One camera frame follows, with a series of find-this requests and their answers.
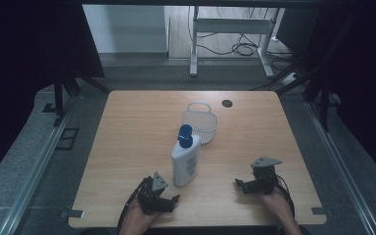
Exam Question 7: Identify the white plastic basket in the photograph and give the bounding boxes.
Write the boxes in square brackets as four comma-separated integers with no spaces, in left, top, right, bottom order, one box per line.
[180,102,218,145]

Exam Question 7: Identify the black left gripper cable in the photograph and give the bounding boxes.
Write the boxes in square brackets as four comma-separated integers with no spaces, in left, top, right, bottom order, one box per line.
[117,177,146,234]

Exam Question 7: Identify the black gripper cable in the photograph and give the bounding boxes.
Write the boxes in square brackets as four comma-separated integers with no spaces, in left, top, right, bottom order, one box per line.
[274,174,297,219]
[117,177,146,234]

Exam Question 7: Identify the black floor cables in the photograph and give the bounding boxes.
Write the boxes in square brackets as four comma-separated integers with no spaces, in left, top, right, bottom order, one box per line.
[187,6,296,67]

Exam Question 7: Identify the black curtain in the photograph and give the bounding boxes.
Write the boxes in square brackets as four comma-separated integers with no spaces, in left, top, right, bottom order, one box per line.
[0,0,106,191]
[273,0,376,192]

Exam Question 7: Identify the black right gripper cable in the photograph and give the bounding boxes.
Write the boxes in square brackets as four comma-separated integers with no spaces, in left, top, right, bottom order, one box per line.
[274,174,297,219]

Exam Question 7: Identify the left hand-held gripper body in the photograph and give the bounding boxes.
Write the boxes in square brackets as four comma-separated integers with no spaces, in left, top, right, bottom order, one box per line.
[136,171,174,215]

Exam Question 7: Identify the person's right hand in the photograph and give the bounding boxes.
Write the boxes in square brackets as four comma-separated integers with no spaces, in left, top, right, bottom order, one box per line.
[260,188,295,227]

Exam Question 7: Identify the grey metal floor rail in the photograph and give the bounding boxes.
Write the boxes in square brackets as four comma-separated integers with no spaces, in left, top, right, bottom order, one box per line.
[0,97,76,235]
[305,101,376,235]

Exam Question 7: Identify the white metal desk frame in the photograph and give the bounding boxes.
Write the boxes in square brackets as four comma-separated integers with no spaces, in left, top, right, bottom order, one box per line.
[189,5,286,79]

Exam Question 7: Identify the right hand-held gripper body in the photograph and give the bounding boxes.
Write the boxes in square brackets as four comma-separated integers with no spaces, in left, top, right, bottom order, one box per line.
[242,156,283,196]

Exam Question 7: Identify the white bottle with blue cap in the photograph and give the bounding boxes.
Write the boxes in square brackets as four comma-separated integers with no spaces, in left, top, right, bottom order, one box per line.
[170,123,202,188]

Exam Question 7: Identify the black metal stand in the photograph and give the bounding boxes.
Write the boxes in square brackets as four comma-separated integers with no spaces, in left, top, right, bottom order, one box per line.
[52,75,113,127]
[275,63,341,133]

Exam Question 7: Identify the person's left hand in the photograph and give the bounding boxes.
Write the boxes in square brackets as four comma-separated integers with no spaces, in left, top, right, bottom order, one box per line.
[122,199,163,232]

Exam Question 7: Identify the white power strip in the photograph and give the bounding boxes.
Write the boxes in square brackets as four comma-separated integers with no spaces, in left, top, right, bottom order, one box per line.
[281,71,300,87]

